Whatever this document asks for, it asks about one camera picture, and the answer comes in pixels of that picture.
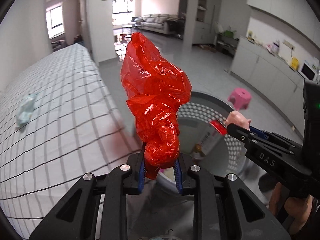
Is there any green bag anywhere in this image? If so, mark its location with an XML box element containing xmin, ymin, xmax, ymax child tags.
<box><xmin>223</xmin><ymin>26</ymin><xmax>236</xmax><ymax>38</ymax></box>

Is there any person right hand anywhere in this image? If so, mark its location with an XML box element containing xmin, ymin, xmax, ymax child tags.
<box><xmin>269</xmin><ymin>182</ymin><xmax>314</xmax><ymax>235</ymax></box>

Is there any grey sofa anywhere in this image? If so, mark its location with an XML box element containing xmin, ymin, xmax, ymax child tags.
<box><xmin>131</xmin><ymin>14</ymin><xmax>184</xmax><ymax>35</ymax></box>

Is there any pink pig toy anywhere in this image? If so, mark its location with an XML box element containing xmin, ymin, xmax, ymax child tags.
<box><xmin>225</xmin><ymin>111</ymin><xmax>251</xmax><ymax>130</ymax></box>

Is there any pink plastic stool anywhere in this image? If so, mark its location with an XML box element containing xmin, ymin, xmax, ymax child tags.
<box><xmin>227</xmin><ymin>88</ymin><xmax>252</xmax><ymax>111</ymax></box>

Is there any light blue wipes packet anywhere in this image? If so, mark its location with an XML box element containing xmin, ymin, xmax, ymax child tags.
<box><xmin>16</xmin><ymin>94</ymin><xmax>37</xmax><ymax>127</ymax></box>

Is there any coffee table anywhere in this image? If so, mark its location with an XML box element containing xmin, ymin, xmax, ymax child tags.
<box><xmin>121</xmin><ymin>24</ymin><xmax>134</xmax><ymax>33</ymax></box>

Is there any yellow container on counter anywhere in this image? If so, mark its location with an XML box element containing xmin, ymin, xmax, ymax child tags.
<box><xmin>290</xmin><ymin>57</ymin><xmax>299</xmax><ymax>71</ymax></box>

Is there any grey perforated trash basket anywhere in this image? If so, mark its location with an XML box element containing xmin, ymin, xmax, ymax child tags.
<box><xmin>156</xmin><ymin>91</ymin><xmax>253</xmax><ymax>196</ymax></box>

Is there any white low cabinet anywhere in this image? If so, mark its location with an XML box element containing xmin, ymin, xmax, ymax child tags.
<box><xmin>230</xmin><ymin>37</ymin><xmax>305</xmax><ymax>137</ymax></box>

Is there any white microwave oven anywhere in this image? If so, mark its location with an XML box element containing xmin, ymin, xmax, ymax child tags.
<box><xmin>298</xmin><ymin>61</ymin><xmax>317</xmax><ymax>81</ymax></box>

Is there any red plastic bag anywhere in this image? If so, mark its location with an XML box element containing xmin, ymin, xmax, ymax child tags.
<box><xmin>120</xmin><ymin>33</ymin><xmax>192</xmax><ymax>179</ymax></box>

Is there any checked white tablecloth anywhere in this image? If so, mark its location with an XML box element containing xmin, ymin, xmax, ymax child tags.
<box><xmin>1</xmin><ymin>44</ymin><xmax>139</xmax><ymax>239</ymax></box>

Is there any long red box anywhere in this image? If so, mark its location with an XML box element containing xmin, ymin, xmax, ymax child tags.
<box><xmin>191</xmin><ymin>119</ymin><xmax>227</xmax><ymax>163</ymax></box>

